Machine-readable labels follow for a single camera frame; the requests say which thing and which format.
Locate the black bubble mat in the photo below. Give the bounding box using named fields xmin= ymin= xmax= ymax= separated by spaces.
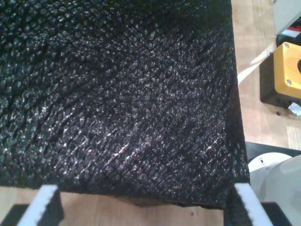
xmin=0 ymin=0 xmax=251 ymax=210

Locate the grey control box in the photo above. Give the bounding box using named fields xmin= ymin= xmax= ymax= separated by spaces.
xmin=270 ymin=0 xmax=301 ymax=36

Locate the yellow emergency stop box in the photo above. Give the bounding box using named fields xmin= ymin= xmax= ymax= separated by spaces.
xmin=260 ymin=41 xmax=301 ymax=110

